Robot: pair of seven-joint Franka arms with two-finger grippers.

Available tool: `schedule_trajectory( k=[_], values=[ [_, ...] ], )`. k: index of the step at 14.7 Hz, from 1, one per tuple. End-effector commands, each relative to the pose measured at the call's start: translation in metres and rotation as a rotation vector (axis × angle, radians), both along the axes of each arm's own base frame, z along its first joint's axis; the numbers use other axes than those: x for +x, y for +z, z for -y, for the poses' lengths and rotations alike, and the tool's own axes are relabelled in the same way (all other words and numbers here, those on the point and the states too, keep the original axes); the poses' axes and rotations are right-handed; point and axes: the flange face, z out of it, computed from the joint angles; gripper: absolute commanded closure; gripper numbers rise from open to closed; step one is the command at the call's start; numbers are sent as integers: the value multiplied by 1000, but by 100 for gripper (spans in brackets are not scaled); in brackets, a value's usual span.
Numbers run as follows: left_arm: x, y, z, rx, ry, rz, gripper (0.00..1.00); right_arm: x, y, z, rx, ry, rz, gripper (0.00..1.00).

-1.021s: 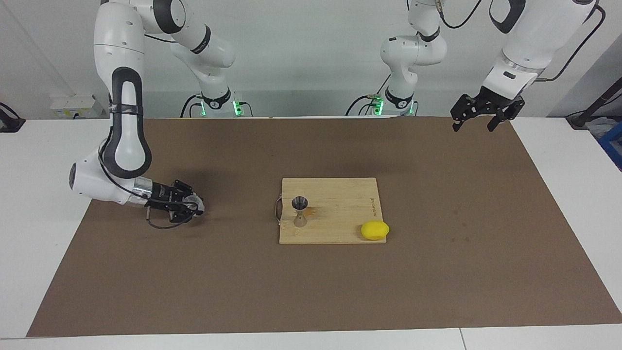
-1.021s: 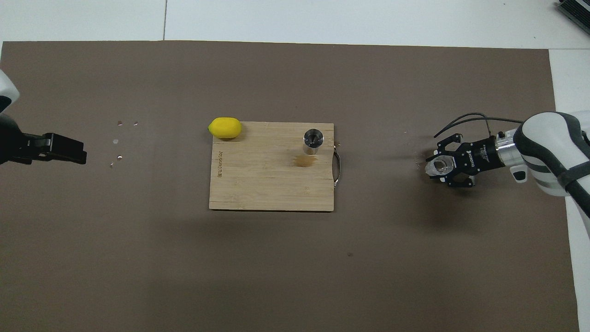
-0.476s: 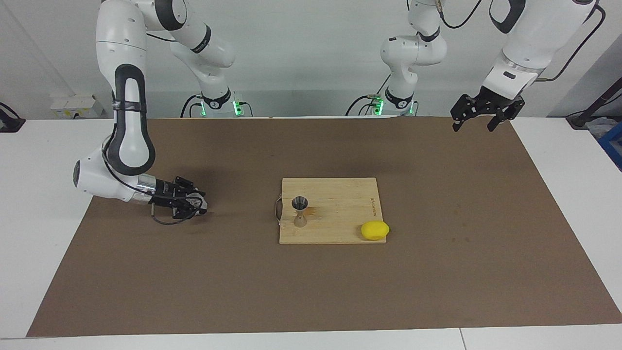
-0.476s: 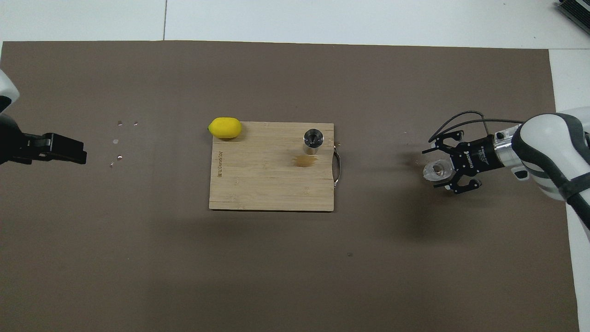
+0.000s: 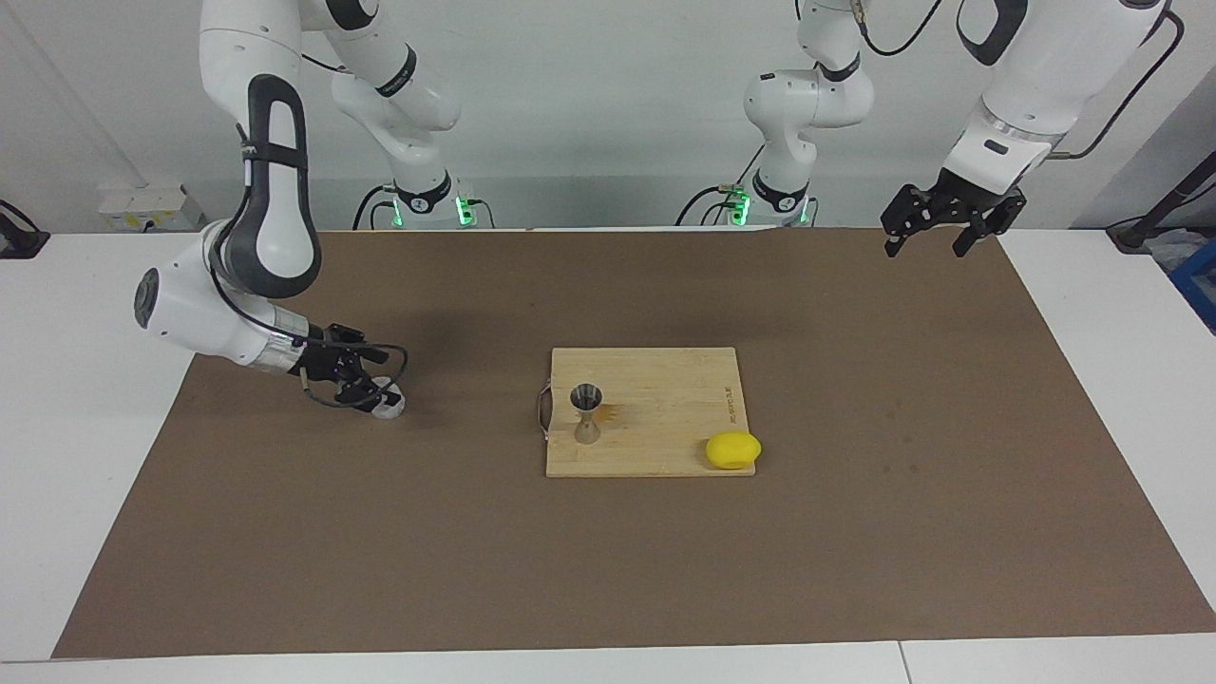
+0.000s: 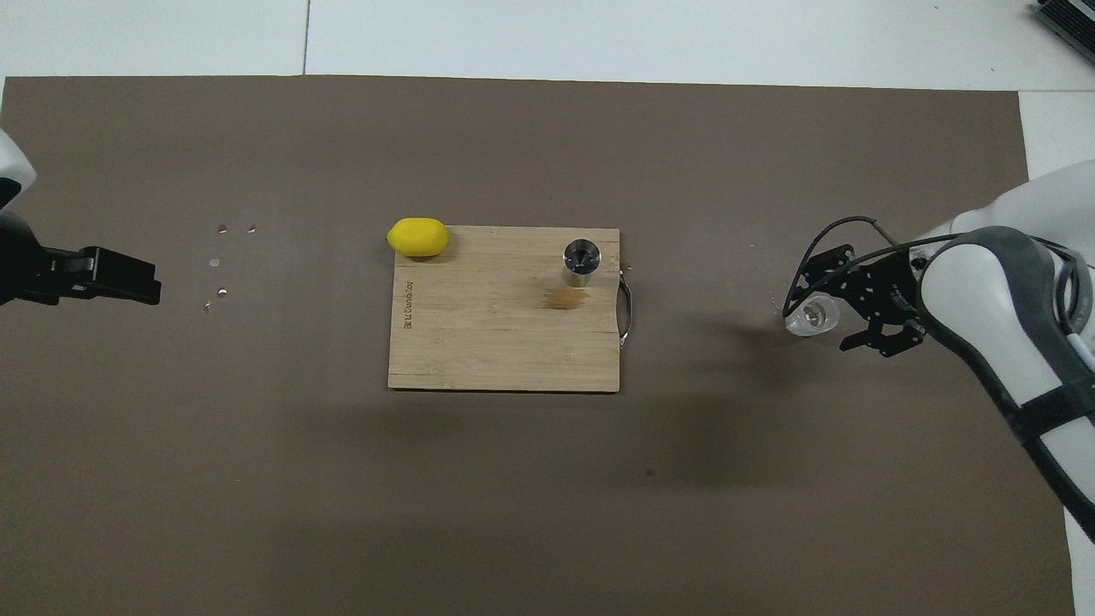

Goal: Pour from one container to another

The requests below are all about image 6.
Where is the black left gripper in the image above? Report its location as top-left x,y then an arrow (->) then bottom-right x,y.
0,210 -> 162,307

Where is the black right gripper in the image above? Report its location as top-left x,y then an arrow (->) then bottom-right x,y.
800,244 -> 925,358

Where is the small clear glass cup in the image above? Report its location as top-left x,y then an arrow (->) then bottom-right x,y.
784,292 -> 842,338

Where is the steel double jigger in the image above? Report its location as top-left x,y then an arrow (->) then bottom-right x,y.
562,239 -> 602,287

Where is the yellow lemon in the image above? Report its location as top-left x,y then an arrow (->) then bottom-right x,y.
386,217 -> 450,258

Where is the grey ribbed device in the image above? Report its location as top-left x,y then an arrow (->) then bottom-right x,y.
1029,0 -> 1095,44

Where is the bamboo cutting board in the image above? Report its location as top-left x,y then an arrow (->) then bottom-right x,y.
388,226 -> 634,394

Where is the brown table mat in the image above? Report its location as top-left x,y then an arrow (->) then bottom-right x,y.
0,75 -> 1076,616

